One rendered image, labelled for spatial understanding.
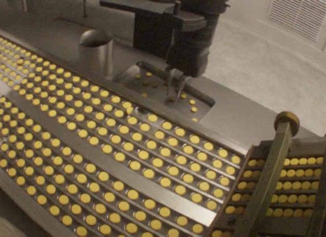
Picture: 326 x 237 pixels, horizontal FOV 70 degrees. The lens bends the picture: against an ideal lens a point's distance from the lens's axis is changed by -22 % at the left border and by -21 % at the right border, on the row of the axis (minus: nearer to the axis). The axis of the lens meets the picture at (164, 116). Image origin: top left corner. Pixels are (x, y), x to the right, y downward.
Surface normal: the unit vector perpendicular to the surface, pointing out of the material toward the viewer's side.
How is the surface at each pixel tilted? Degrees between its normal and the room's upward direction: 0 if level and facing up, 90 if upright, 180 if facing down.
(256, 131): 0
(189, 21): 87
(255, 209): 38
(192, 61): 78
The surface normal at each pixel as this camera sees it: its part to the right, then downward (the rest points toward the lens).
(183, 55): -0.56, 0.41
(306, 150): -0.46, -0.79
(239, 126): 0.09, -0.67
